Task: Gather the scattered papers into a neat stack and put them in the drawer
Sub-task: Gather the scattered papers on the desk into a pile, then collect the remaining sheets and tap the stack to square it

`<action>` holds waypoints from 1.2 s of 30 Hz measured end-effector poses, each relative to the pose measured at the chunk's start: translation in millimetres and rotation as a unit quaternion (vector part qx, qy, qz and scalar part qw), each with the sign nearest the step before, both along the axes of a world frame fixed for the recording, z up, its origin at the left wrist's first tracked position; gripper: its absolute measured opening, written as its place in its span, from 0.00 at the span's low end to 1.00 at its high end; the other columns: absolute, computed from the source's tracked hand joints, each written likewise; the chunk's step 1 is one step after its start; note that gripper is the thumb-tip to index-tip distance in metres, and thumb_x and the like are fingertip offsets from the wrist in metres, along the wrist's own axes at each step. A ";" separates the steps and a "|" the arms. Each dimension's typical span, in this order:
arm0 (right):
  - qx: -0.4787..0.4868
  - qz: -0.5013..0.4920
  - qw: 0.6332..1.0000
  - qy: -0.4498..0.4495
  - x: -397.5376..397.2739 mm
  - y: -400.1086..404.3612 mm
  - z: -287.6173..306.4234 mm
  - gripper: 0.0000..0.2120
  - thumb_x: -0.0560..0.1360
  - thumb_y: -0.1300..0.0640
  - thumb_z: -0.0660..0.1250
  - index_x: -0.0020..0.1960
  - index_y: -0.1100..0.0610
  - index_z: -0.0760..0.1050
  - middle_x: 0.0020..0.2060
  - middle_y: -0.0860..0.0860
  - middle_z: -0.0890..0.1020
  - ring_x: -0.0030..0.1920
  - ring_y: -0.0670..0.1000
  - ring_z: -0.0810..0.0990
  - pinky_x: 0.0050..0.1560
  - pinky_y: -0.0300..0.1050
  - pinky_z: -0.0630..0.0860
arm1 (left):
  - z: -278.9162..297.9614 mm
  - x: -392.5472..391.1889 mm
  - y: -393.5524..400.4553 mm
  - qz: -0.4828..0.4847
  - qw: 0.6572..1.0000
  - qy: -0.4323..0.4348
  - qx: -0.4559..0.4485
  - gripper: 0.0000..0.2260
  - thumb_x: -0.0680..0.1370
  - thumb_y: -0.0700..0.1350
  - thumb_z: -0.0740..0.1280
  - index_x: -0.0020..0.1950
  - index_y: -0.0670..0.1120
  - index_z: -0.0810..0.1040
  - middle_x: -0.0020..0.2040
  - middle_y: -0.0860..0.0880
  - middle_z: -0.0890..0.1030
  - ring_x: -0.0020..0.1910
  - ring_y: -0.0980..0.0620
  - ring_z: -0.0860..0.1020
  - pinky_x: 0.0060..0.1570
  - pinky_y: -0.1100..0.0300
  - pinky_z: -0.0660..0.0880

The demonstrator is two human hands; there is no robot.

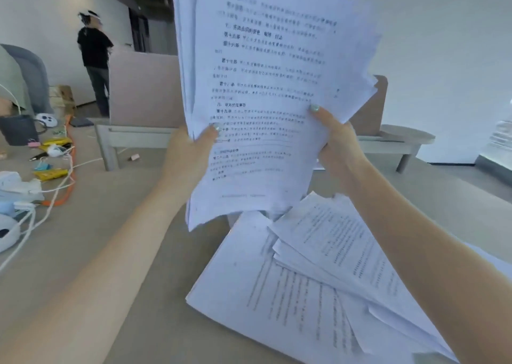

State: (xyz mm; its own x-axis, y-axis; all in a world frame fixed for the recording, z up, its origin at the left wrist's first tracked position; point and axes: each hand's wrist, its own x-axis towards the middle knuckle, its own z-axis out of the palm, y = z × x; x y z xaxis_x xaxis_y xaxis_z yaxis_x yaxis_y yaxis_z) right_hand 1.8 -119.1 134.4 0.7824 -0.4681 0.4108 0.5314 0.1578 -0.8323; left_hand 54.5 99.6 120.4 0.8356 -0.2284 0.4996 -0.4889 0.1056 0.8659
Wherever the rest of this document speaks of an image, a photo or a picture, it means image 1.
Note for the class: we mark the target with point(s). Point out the person's right hand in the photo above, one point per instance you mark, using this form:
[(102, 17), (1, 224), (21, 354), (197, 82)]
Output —
[(340, 148)]

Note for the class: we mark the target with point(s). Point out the person's left hand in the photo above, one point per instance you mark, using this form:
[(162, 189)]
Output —
[(182, 158)]

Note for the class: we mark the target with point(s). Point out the person's right thumb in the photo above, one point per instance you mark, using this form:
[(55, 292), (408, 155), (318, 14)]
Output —
[(323, 116)]

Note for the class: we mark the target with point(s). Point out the person's left thumb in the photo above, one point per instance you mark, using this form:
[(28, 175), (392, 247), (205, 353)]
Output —
[(208, 133)]

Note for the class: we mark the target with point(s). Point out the stack of printed sheets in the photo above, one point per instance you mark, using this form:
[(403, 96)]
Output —
[(264, 96)]

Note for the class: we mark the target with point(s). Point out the person's right forearm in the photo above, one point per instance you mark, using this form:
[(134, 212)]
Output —
[(432, 271)]

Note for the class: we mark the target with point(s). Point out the person's left forearm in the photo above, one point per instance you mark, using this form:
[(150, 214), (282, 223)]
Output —
[(104, 271)]

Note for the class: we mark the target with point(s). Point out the small cardboard roll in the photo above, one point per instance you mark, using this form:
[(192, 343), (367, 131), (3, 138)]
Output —
[(134, 157)]

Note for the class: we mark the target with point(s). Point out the round beige side table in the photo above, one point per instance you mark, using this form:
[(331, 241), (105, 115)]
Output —
[(408, 134)]

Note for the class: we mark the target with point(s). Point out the dark door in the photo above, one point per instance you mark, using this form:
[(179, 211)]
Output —
[(139, 30)]

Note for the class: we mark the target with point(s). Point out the dark flat pad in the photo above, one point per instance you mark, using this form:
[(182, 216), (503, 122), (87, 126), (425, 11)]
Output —
[(81, 122)]

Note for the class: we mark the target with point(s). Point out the brown cardboard box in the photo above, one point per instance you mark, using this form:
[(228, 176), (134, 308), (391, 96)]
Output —
[(63, 98)]

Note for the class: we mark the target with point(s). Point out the yellow packet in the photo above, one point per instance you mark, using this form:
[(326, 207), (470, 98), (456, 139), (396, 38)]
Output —
[(51, 174), (58, 141)]

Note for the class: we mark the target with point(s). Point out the white round device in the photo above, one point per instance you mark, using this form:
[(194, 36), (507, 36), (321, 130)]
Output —
[(46, 120)]

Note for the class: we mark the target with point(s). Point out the pile of printed papers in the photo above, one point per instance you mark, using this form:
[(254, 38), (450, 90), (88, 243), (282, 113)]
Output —
[(304, 279)]

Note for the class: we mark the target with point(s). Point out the white headset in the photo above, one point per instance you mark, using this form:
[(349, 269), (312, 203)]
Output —
[(91, 15)]

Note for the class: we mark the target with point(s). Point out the blue binder clip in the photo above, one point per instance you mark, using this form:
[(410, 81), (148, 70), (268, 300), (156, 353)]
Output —
[(42, 165)]

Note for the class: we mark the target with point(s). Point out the pink binder clip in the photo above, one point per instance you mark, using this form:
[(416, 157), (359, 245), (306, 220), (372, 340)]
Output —
[(34, 144)]

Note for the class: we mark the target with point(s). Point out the glass display case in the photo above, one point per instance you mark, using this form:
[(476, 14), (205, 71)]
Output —
[(498, 148)]

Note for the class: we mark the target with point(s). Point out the grey armchair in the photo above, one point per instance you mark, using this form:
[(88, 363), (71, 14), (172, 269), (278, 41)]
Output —
[(28, 76)]

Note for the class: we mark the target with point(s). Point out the black bag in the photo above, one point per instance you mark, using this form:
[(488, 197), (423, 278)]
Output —
[(18, 130)]

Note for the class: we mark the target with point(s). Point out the white power strip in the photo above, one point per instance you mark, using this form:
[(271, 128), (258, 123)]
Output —
[(18, 184)]

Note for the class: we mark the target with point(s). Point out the white rounded device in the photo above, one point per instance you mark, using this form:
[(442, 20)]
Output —
[(8, 232)]

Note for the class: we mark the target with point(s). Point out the pink sofa with beige frame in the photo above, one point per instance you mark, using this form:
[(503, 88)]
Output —
[(144, 92)]

